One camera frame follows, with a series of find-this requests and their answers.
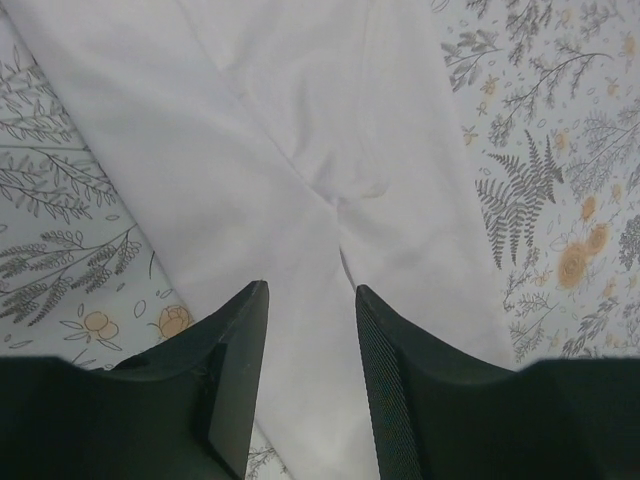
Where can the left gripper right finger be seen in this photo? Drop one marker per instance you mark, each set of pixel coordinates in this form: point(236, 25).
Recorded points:
point(439, 413)

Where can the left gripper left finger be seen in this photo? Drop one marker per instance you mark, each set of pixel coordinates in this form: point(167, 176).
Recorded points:
point(183, 409)

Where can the white t shirt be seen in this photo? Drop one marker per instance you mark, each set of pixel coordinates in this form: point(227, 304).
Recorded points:
point(310, 144)

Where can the floral table mat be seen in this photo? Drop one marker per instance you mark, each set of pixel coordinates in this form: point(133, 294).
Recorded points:
point(547, 97)

